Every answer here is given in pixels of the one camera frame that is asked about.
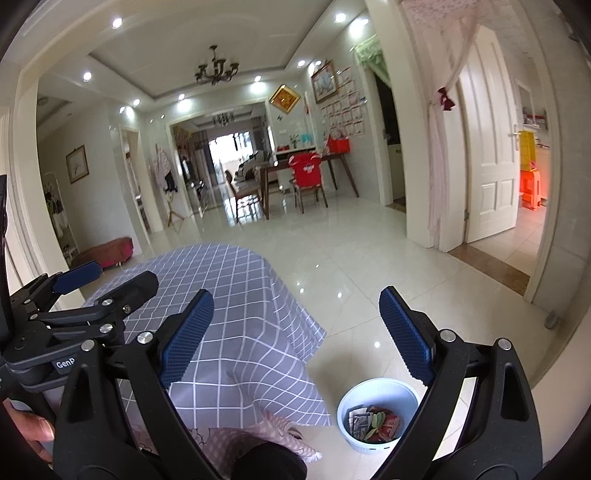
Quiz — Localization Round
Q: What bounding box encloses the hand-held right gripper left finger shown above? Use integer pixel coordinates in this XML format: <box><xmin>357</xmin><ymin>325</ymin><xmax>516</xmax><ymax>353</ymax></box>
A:
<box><xmin>52</xmin><ymin>289</ymin><xmax>222</xmax><ymax>480</ymax></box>

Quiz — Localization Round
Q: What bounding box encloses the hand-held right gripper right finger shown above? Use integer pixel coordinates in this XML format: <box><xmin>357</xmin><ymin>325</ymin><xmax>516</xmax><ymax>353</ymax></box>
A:
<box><xmin>369</xmin><ymin>286</ymin><xmax>542</xmax><ymax>480</ymax></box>

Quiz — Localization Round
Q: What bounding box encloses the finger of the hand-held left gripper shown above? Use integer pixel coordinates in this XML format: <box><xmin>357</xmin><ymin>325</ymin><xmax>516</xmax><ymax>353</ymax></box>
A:
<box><xmin>10</xmin><ymin>261</ymin><xmax>103</xmax><ymax>315</ymax></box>
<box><xmin>32</xmin><ymin>271</ymin><xmax>160</xmax><ymax>347</ymax></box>

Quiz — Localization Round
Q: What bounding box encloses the white and blue bin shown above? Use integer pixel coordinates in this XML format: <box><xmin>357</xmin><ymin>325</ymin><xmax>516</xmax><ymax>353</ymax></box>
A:
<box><xmin>336</xmin><ymin>378</ymin><xmax>422</xmax><ymax>455</ymax></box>

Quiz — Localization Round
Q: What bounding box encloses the person's left hand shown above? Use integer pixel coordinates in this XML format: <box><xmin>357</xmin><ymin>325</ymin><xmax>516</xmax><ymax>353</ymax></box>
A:
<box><xmin>2</xmin><ymin>399</ymin><xmax>56</xmax><ymax>462</ymax></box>

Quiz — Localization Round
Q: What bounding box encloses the red floor cushion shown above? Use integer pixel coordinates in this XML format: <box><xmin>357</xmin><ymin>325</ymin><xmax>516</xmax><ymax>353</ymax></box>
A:
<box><xmin>69</xmin><ymin>237</ymin><xmax>134</xmax><ymax>271</ymax></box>

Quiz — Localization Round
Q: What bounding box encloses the blue checked tablecloth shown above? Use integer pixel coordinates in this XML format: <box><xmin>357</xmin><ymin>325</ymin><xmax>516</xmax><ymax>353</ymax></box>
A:
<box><xmin>81</xmin><ymin>243</ymin><xmax>334</xmax><ymax>428</ymax></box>

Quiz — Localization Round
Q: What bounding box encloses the white clothes rack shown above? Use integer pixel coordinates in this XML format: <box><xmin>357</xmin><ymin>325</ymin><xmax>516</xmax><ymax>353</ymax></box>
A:
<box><xmin>44</xmin><ymin>173</ymin><xmax>70</xmax><ymax>259</ymax></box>

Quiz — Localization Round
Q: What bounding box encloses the pink checked cartoon cloth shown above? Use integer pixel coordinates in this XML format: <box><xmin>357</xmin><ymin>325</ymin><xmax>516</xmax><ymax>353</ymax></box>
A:
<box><xmin>134</xmin><ymin>411</ymin><xmax>321</xmax><ymax>476</ymax></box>

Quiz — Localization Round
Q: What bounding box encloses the coat stand with clothes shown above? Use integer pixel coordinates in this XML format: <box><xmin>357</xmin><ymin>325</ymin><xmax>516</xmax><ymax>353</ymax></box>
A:
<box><xmin>150</xmin><ymin>144</ymin><xmax>183</xmax><ymax>229</ymax></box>

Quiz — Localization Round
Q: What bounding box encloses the wooden dining chair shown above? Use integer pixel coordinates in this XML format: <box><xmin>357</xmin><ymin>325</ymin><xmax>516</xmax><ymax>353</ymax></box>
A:
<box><xmin>225</xmin><ymin>168</ymin><xmax>262</xmax><ymax>224</ymax></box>

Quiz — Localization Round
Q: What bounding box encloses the pink floral curtain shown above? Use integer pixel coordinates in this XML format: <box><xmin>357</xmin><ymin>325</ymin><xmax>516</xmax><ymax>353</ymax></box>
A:
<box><xmin>399</xmin><ymin>0</ymin><xmax>490</xmax><ymax>252</ymax></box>

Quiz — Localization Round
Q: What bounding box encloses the wooden chair with shirt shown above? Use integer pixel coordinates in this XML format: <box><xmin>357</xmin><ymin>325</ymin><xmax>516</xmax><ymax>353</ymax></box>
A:
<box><xmin>293</xmin><ymin>161</ymin><xmax>329</xmax><ymax>214</ymax></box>

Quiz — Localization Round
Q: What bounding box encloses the dark wooden dining table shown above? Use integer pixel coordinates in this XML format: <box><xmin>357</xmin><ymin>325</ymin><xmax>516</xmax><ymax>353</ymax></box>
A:
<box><xmin>259</xmin><ymin>152</ymin><xmax>361</xmax><ymax>220</ymax></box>

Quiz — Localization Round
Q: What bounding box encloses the orange plastic stool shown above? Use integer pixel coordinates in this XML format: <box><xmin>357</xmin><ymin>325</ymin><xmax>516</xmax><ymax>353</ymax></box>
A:
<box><xmin>521</xmin><ymin>170</ymin><xmax>542</xmax><ymax>210</ymax></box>

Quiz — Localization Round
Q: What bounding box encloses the red shirt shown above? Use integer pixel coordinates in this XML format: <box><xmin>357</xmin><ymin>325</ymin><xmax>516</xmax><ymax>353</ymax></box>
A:
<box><xmin>288</xmin><ymin>154</ymin><xmax>323</xmax><ymax>188</ymax></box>

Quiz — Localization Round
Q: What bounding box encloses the white sideboard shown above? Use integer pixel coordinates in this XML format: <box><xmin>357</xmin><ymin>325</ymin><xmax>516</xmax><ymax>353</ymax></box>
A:
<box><xmin>272</xmin><ymin>143</ymin><xmax>319</xmax><ymax>167</ymax></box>

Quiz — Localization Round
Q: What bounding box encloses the white panel door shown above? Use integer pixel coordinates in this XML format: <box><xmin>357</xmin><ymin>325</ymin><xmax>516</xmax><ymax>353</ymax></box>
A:
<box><xmin>457</xmin><ymin>25</ymin><xmax>520</xmax><ymax>244</ymax></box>

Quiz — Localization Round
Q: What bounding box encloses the yellow cabinet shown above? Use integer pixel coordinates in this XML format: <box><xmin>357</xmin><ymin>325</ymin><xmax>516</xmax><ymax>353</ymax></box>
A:
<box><xmin>519</xmin><ymin>130</ymin><xmax>536</xmax><ymax>171</ymax></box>

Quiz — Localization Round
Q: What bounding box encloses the black chandelier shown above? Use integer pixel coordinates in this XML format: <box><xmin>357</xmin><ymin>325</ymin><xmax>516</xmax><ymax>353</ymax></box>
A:
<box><xmin>194</xmin><ymin>45</ymin><xmax>241</xmax><ymax>86</ymax></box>

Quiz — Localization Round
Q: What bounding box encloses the red gold diamond picture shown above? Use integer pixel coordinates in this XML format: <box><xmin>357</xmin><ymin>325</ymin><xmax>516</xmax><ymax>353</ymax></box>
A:
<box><xmin>269</xmin><ymin>84</ymin><xmax>302</xmax><ymax>114</ymax></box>

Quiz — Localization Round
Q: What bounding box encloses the group of ceiling spotlights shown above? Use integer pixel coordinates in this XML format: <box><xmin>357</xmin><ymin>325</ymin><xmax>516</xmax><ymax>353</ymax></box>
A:
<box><xmin>81</xmin><ymin>11</ymin><xmax>347</xmax><ymax>114</ymax></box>

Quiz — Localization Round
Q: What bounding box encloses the large framed painting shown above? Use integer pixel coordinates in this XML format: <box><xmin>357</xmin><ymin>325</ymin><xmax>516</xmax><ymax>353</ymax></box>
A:
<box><xmin>310</xmin><ymin>60</ymin><xmax>338</xmax><ymax>103</ymax></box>

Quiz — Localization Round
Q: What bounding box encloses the green door valance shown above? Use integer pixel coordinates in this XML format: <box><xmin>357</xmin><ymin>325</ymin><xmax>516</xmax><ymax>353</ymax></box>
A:
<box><xmin>355</xmin><ymin>37</ymin><xmax>384</xmax><ymax>70</ymax></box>

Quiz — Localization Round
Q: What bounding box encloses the brown framed wall picture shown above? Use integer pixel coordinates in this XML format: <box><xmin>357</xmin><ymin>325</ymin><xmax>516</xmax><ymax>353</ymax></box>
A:
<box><xmin>66</xmin><ymin>145</ymin><xmax>88</xmax><ymax>183</ymax></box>

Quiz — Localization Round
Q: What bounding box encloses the group of wall certificates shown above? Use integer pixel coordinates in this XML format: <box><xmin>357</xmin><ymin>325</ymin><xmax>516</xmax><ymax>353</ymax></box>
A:
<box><xmin>318</xmin><ymin>67</ymin><xmax>368</xmax><ymax>139</ymax></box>

